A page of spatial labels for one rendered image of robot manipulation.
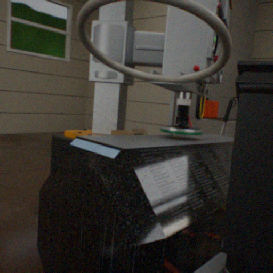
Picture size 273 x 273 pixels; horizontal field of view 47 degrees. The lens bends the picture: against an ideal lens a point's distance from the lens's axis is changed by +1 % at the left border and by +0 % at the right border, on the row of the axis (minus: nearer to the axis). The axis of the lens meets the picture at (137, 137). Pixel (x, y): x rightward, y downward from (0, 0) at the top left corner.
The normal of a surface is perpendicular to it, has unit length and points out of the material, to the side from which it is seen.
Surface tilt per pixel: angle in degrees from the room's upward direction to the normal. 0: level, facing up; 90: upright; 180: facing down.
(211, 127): 90
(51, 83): 90
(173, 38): 90
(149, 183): 45
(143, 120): 90
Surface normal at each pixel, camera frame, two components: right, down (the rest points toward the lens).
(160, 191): 0.54, -0.60
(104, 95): -0.26, 0.10
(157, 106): -0.64, 0.04
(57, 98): 0.77, 0.14
